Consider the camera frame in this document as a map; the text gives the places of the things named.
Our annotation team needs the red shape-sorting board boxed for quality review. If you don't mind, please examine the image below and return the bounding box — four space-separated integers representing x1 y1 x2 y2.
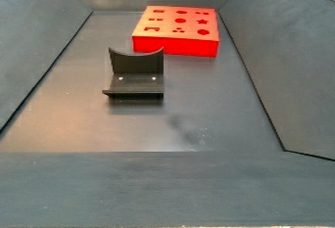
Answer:
132 6 220 58

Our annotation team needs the dark grey curved holder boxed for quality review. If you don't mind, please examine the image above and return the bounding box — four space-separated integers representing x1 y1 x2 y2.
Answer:
101 49 165 97

